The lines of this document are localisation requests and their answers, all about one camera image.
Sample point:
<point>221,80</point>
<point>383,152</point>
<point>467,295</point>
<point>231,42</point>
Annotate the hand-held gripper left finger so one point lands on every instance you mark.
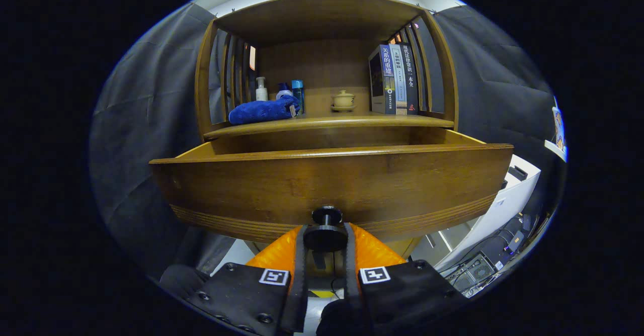
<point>300,275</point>

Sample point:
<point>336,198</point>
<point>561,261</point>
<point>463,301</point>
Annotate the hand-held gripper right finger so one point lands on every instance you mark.
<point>350,275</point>

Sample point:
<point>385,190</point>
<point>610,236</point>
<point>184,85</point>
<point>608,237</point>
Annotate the brown wooden drawer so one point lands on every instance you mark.
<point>327,185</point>

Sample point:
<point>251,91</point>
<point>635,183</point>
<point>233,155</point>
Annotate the wooden countertop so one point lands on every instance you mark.
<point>327,119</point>

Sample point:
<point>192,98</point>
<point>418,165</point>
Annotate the brown wooden cabinet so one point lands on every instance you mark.
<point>322,64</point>

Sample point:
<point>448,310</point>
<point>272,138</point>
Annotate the person's dark clothing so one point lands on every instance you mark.
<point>337,318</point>
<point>181,280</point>

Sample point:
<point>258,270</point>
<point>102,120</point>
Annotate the grey computer tower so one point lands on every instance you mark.
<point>475,273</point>

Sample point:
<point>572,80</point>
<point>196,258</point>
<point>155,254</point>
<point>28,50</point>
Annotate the beige saucer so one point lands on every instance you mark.
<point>343,108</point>

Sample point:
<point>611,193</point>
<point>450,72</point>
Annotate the white box unit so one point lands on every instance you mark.
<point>503,205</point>

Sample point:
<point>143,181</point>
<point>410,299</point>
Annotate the blue folded towel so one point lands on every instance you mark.
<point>256,110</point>

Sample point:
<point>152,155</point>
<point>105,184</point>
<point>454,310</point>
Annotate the black electronic box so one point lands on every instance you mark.
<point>518,235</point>

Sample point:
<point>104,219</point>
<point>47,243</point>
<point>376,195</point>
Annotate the beige lidded teacup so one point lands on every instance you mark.
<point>344,99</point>

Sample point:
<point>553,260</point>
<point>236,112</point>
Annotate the white bottle with blue cap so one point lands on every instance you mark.
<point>284,93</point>

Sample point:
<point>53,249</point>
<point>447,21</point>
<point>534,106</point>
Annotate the teal blue bottle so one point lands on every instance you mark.
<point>298,89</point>

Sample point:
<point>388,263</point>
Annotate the white pump bottle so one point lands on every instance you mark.
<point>261,92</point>

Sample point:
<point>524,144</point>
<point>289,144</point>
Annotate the small black device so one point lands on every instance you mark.
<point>518,172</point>

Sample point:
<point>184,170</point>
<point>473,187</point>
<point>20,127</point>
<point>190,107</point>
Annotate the dark blue book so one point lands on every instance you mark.
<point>382,79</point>

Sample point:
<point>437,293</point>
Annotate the light grey book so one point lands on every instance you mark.
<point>400,79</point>

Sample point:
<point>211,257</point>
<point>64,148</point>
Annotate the black book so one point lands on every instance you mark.
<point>410,74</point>

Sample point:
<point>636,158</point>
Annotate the white shelf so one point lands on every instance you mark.
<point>556,150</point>

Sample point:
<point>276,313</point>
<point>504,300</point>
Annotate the patterned paper cup with straw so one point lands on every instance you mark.
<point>558,127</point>

